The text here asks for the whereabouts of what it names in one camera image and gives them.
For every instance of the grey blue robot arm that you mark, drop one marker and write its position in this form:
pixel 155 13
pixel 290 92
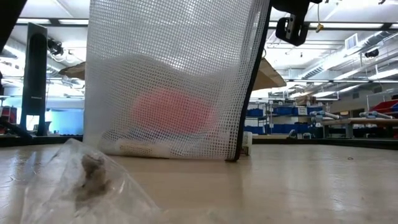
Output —
pixel 376 114
pixel 329 115

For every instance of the clear plastic bag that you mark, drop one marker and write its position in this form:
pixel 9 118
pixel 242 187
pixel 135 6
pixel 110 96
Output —
pixel 46 193

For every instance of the black ceiling device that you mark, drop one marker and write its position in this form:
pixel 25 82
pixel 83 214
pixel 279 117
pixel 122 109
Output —
pixel 55 47
pixel 371 53

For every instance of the brown background cardboard boxes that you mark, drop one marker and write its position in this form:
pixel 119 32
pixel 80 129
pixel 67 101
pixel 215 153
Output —
pixel 306 100

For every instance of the wooden background table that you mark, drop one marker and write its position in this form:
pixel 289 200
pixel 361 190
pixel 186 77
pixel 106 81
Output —
pixel 357 121

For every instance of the small white bottle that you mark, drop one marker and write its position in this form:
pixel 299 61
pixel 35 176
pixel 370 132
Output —
pixel 247 143

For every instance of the blue storage bin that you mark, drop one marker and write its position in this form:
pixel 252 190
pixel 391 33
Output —
pixel 255 129
pixel 289 128
pixel 255 112

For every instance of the tall black column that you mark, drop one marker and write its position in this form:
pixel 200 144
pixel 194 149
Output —
pixel 34 77

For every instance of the brown cardboard box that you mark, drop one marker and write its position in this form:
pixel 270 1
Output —
pixel 267 77

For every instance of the grey brown lump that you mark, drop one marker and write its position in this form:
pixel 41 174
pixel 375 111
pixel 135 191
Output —
pixel 93 177

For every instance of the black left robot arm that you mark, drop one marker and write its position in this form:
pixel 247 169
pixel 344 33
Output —
pixel 7 18

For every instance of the red storage bins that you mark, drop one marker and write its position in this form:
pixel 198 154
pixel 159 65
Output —
pixel 385 106

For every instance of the white translucent zip pouch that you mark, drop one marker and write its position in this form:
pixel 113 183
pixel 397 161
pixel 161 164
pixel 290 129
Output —
pixel 171 46

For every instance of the light wooden desk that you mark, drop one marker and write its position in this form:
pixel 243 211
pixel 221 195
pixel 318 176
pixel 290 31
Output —
pixel 270 136

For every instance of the blue bin with white label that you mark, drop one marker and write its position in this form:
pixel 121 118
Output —
pixel 286 110

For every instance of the red crate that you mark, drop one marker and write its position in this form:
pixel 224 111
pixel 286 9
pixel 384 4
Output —
pixel 8 114

